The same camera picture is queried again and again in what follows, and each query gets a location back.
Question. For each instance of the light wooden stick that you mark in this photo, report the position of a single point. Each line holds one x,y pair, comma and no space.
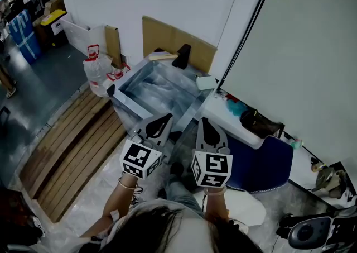
163,56

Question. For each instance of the dark red bag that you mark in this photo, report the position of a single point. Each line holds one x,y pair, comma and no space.
16,215

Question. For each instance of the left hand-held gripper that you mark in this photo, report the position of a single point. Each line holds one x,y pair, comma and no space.
140,159

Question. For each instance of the black bin with yellow lid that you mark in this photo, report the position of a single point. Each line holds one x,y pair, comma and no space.
55,28

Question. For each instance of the white sheet on floor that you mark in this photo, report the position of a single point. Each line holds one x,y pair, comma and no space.
242,207

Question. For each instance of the wooden slat pallet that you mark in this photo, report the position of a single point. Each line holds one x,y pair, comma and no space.
72,145

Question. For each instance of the person's grey shirt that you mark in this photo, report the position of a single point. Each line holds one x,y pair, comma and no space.
117,232

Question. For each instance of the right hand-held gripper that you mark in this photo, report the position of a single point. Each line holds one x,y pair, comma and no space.
213,169

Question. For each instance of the teal cloth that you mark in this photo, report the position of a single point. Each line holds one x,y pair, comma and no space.
235,106

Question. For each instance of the blue chair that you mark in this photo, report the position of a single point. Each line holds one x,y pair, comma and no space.
259,162

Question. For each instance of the blue taped bin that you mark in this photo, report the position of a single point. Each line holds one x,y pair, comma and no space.
25,37

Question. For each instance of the grey round camera device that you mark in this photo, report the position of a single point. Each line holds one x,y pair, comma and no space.
309,231

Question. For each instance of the white cabinet top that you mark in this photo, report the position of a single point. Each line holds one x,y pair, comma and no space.
223,118

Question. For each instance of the small clear plastic water jug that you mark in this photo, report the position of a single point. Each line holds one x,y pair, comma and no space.
117,74

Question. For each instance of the white board panel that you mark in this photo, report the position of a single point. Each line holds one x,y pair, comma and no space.
81,35

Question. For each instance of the green and pink small toy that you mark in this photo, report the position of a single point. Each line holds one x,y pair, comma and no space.
296,143

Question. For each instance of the person's right forearm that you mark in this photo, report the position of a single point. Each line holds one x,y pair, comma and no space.
214,205

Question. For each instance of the black frame strip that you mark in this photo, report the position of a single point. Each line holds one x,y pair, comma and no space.
251,20

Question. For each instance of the brown cardboard box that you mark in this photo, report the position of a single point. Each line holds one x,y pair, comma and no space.
54,4

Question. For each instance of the large cardboard sheet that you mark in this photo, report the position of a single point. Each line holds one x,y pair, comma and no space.
164,37

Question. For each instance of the narrow cardboard sheet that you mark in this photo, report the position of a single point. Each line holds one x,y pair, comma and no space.
113,45

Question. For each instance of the person's jeans legs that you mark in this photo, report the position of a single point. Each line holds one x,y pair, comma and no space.
181,193

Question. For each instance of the person's left forearm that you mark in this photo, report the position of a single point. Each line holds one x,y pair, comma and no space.
117,204

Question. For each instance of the black faucet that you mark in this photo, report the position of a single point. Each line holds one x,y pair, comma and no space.
182,56

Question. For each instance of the large clear plastic water jug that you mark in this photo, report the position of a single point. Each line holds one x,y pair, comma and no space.
96,73

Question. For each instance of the black bag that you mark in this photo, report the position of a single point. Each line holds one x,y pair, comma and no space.
259,124

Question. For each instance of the stainless steel sink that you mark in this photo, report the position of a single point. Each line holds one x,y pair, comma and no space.
156,87

